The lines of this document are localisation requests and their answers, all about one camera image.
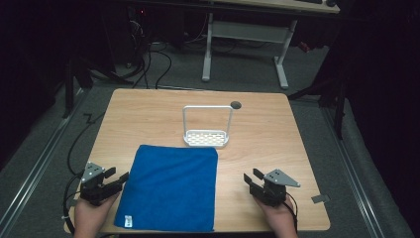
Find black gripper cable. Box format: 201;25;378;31
282;192;299;233
61;171;84;236

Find black floor cable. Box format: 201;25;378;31
66;111;107;177

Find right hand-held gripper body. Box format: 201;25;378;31
251;169;302;208

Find black cable bundle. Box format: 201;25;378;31
127;19;173;90

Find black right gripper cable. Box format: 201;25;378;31
282;192;299;233

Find person's right hand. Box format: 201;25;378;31
253;194;297;230

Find blue towel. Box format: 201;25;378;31
113;144;219;234

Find grey tape piece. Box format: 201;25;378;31
310;193;332;205

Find white hanging rack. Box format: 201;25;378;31
182;104;235;149

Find person's left hand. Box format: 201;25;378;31
73;192;121;230

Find white-framed desk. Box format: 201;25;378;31
200;0;342;90

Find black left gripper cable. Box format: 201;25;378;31
61;171;84;236

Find black metal stand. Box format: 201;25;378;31
61;56;135;119
286;73;349;141

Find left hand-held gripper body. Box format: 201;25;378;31
79;161;123;207

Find metal floor rail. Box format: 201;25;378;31
320;104;386;238
0;88;87;234

